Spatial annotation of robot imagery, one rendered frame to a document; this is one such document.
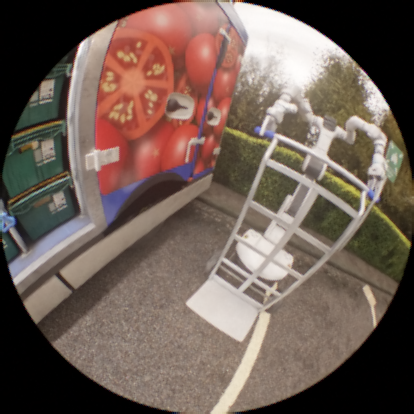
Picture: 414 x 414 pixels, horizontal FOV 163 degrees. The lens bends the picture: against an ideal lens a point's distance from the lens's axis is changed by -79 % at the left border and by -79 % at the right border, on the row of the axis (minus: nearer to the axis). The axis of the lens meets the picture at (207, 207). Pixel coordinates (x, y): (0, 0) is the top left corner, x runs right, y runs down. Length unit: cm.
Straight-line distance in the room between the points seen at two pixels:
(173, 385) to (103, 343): 55
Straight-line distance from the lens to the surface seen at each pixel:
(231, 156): 251
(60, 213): 94
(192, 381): 124
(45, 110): 81
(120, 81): 73
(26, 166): 82
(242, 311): 136
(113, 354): 127
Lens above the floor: 120
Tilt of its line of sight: 34 degrees down
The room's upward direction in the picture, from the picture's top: 15 degrees clockwise
